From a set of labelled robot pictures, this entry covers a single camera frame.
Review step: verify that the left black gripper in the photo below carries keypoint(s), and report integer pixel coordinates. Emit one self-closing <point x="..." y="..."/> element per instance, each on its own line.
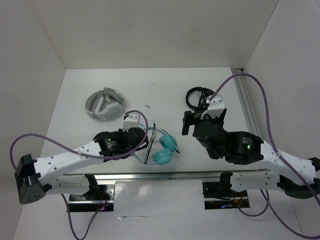
<point x="121" y="131"/>

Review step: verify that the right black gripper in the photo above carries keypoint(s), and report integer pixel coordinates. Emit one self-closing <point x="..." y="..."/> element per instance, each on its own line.
<point x="190" y="118"/>

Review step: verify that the teal cat-ear headphones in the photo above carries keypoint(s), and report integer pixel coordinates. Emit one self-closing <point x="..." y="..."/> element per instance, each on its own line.
<point x="164" y="156"/>

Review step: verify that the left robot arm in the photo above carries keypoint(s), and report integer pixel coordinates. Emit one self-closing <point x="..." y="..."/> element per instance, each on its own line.
<point x="37" y="177"/>

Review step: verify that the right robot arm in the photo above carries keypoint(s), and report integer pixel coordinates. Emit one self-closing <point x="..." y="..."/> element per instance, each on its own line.
<point x="294" y="176"/>

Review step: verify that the black headphones back right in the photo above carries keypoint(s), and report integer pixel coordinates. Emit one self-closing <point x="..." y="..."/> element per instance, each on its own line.
<point x="202" y="94"/>

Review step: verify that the white grey gaming headset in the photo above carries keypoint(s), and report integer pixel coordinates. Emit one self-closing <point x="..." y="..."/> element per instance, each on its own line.
<point x="105" y="105"/>

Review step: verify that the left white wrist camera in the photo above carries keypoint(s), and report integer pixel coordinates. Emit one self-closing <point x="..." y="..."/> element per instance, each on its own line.
<point x="131" y="121"/>

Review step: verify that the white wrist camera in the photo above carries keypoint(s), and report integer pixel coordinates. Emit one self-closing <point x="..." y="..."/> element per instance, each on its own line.
<point x="215" y="108"/>
<point x="131" y="121"/>

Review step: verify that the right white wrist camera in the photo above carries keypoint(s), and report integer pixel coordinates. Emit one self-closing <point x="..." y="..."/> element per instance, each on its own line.
<point x="215" y="108"/>

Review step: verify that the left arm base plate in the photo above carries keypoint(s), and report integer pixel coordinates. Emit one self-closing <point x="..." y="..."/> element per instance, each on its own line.
<point x="103" y="201"/>

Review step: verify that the aluminium side rail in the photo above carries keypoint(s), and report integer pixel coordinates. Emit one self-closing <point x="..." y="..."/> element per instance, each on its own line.
<point x="247" y="106"/>

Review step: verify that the aluminium front rail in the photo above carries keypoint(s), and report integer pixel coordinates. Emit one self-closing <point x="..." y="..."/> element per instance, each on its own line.
<point x="126" y="177"/>

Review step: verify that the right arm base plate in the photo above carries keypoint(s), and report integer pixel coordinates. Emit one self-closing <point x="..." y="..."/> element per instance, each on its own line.
<point x="215" y="198"/>

